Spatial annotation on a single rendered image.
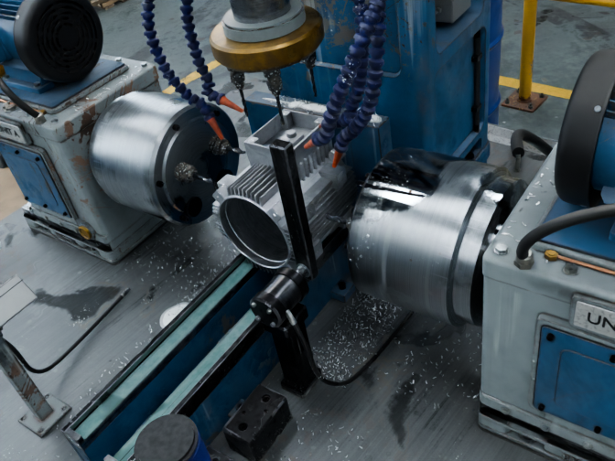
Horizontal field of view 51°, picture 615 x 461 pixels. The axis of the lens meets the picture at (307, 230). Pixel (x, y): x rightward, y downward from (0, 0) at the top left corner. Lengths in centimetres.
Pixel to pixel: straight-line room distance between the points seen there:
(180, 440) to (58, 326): 85
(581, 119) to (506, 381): 41
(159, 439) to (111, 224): 90
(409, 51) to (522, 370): 56
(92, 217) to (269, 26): 66
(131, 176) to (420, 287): 61
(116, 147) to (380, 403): 68
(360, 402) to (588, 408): 38
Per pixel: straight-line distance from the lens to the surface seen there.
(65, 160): 140
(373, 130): 111
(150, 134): 123
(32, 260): 166
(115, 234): 150
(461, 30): 128
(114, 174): 130
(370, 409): 111
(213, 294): 118
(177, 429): 63
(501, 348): 93
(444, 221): 90
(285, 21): 100
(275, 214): 105
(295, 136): 115
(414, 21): 113
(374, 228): 93
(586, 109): 75
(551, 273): 80
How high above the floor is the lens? 171
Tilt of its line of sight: 39 degrees down
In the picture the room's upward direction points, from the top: 12 degrees counter-clockwise
